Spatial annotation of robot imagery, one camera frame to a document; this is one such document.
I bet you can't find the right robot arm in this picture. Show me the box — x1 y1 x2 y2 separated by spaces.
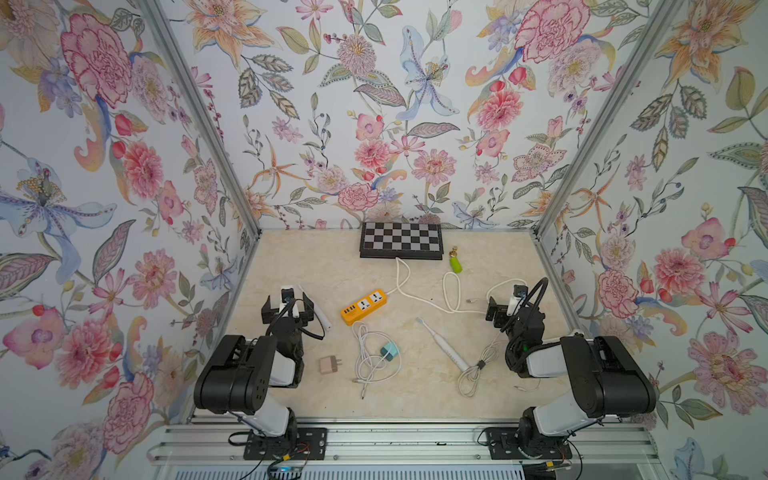
486 277 657 458

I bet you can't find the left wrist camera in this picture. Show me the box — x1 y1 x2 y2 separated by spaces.
280 286 296 305

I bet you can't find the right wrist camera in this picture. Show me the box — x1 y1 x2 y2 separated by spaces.
506 284 528 316

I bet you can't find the black white chessboard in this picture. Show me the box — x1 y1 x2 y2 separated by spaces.
359 222 444 261

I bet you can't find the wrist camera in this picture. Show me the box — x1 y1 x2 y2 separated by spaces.
280 286 296 305
506 284 528 316

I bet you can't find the orange power strip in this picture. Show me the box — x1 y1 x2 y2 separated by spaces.
340 290 388 326

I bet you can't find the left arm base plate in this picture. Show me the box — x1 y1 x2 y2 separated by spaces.
243 427 328 461

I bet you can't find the white electric toothbrush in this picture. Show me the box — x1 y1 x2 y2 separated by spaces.
313 300 332 332
417 317 470 372

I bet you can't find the green plastic cap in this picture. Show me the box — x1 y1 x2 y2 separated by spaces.
450 255 463 274

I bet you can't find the aluminium mounting rail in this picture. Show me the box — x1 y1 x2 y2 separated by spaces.
147 414 660 466

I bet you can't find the pink wall charger adapter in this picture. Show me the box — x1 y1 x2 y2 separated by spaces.
318 355 342 375

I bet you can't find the teal USB charger plug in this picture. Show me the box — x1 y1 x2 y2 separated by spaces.
380 341 399 362

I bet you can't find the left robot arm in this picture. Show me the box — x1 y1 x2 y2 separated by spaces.
193 288 315 442

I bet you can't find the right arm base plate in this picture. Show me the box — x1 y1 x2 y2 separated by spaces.
478 427 573 461

